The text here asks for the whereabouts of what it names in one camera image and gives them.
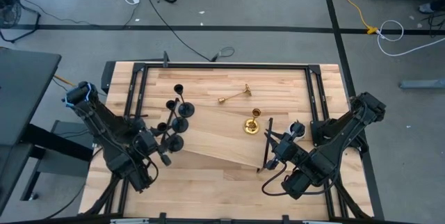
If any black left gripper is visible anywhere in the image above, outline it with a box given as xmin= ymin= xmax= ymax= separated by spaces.
xmin=131 ymin=119 xmax=172 ymax=166

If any white floor cable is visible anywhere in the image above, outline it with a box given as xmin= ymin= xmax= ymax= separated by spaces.
xmin=376 ymin=19 xmax=445 ymax=57

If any black cable tangle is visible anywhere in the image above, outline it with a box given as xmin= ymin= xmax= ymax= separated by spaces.
xmin=420 ymin=10 xmax=445 ymax=39

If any wooden tray with black handles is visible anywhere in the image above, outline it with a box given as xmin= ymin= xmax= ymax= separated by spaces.
xmin=160 ymin=99 xmax=274 ymax=174

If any desk leg base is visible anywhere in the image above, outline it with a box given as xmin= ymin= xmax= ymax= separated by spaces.
xmin=19 ymin=119 xmax=95 ymax=202

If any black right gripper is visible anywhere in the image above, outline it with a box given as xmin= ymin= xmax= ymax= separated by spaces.
xmin=264 ymin=122 xmax=309 ymax=170

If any yellow cable by desk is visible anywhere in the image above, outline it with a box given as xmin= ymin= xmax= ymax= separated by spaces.
xmin=53 ymin=74 xmax=76 ymax=88

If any small plant in white pot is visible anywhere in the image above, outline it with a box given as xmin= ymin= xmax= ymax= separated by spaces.
xmin=287 ymin=120 xmax=307 ymax=142

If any long black floor cable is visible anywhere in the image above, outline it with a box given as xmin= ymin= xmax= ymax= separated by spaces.
xmin=138 ymin=0 xmax=236 ymax=63

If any person's foot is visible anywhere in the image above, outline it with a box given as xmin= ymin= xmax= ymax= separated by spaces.
xmin=418 ymin=2 xmax=435 ymax=15

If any grey desk foot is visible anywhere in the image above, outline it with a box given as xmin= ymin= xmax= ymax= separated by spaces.
xmin=398 ymin=79 xmax=445 ymax=90

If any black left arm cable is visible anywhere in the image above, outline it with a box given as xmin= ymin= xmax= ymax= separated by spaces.
xmin=144 ymin=156 xmax=160 ymax=185

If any yellow extension cable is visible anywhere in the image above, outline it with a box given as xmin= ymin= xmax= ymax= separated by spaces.
xmin=339 ymin=0 xmax=379 ymax=35

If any black candlestick holder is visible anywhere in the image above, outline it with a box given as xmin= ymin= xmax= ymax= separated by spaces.
xmin=173 ymin=83 xmax=195 ymax=118
xmin=165 ymin=99 xmax=190 ymax=134
xmin=156 ymin=122 xmax=184 ymax=153

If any black desk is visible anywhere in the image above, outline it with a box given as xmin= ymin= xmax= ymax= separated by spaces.
xmin=0 ymin=48 xmax=63 ymax=214

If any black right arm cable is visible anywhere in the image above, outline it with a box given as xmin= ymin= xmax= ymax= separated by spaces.
xmin=261 ymin=161 xmax=331 ymax=197

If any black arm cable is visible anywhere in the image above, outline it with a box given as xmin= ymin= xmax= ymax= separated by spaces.
xmin=261 ymin=161 xmax=331 ymax=197
xmin=144 ymin=156 xmax=160 ymax=185

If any black floor fan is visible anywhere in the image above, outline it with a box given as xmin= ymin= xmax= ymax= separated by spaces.
xmin=0 ymin=0 xmax=42 ymax=44

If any slender brass candlestick holder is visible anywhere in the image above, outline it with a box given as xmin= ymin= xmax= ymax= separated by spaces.
xmin=218 ymin=83 xmax=252 ymax=105

